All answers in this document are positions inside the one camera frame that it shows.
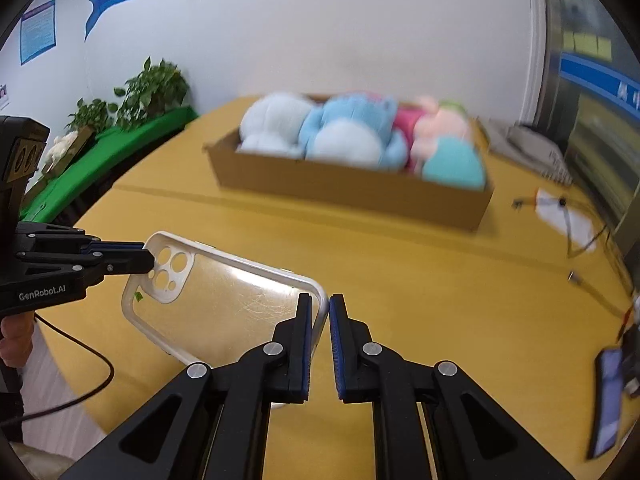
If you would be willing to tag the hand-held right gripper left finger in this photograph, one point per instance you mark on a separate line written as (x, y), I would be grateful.
(300, 345)

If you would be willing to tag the yellow notes on glass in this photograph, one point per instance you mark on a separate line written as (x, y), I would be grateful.
(587, 45)

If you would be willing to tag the person's left hand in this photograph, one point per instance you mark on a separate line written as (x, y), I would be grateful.
(15, 340)

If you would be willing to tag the brown cardboard box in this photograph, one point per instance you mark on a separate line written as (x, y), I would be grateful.
(350, 195)

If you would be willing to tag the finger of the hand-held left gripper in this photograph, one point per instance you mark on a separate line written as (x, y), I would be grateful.
(125, 262)
(60, 239)

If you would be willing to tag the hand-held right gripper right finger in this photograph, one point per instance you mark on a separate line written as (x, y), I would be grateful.
(342, 350)

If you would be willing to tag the large potted green plant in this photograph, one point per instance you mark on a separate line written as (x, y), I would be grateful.
(155, 85)

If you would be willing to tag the clear white phone case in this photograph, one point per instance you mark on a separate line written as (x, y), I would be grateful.
(225, 300)

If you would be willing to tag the blue framed wall poster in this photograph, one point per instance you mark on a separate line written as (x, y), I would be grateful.
(37, 32)

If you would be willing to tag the pig plush toy teal dress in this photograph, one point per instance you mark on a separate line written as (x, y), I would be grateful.
(450, 165)

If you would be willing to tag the white paper sheet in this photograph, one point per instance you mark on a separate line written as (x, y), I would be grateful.
(555, 217)

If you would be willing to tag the green cloth covered table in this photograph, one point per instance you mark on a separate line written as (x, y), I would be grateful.
(125, 142)

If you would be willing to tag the large pink plush toy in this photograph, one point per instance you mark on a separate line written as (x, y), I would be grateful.
(405, 122)

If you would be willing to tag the blue door sign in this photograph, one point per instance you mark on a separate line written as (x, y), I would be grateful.
(590, 75)

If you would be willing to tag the small potted green plant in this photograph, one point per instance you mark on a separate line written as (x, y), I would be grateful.
(90, 115)

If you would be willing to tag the smartphone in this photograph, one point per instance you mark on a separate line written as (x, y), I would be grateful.
(607, 400)

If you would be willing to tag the white flower arrangement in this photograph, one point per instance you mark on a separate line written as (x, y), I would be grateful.
(62, 147)

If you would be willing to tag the blue and white plush toy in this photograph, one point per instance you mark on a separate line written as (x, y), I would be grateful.
(345, 120)

